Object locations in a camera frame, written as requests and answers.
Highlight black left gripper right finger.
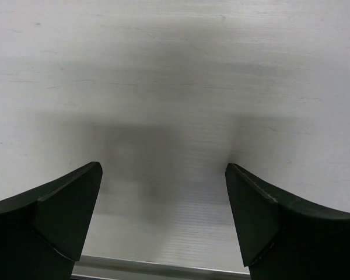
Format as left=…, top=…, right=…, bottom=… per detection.
left=225, top=163, right=350, bottom=280

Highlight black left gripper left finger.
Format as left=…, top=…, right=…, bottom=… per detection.
left=0, top=162, right=102, bottom=279

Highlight aluminium table edge rail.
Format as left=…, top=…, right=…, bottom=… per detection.
left=71, top=255, right=251, bottom=279

